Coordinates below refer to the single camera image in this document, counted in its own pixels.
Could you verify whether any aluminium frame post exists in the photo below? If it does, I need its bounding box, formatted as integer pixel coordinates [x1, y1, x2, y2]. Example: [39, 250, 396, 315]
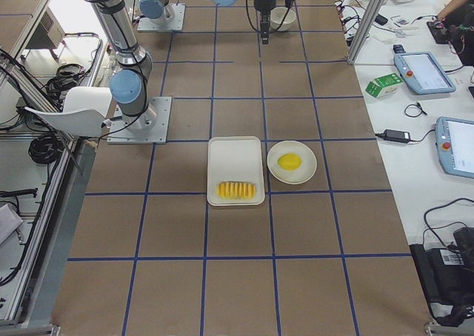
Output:
[347, 0, 384, 64]

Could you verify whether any round white plate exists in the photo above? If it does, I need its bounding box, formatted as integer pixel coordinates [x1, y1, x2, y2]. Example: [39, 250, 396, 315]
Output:
[267, 141, 318, 185]

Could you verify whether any green white carton box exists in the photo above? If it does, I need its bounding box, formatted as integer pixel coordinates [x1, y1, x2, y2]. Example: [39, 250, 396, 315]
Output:
[365, 73, 403, 98]

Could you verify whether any yellow lemon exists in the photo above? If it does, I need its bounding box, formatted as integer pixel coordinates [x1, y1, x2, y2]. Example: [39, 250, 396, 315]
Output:
[277, 153, 302, 170]

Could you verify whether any blue teach pendant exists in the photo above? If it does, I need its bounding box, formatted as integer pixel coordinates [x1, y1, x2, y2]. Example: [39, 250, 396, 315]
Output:
[393, 52, 456, 95]
[435, 117, 473, 178]

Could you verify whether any coiled black cables left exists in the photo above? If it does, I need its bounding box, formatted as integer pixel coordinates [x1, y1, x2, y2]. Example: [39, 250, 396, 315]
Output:
[28, 132, 62, 165]

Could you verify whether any black device bottom right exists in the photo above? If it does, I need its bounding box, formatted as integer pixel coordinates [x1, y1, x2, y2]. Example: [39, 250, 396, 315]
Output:
[410, 227, 473, 327]

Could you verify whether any black power adapter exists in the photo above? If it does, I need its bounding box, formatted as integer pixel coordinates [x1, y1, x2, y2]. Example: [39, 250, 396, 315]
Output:
[384, 129, 411, 144]

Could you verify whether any upper blue teach pendant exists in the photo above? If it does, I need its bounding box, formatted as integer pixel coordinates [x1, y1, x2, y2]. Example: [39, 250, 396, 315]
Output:
[393, 52, 456, 95]

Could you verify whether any rectangular white tray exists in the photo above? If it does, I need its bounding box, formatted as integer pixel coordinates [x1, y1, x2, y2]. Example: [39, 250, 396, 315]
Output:
[207, 136, 265, 206]

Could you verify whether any lower blue teach pendant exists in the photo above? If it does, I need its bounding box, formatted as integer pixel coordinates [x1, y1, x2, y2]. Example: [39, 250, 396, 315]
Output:
[435, 117, 473, 178]

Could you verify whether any small black coiled cable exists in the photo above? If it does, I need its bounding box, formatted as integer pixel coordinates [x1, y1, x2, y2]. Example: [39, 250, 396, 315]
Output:
[404, 101, 427, 118]

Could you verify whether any white ceramic bowl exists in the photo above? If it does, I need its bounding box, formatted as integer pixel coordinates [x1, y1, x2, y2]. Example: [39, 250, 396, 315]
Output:
[270, 7, 296, 32]

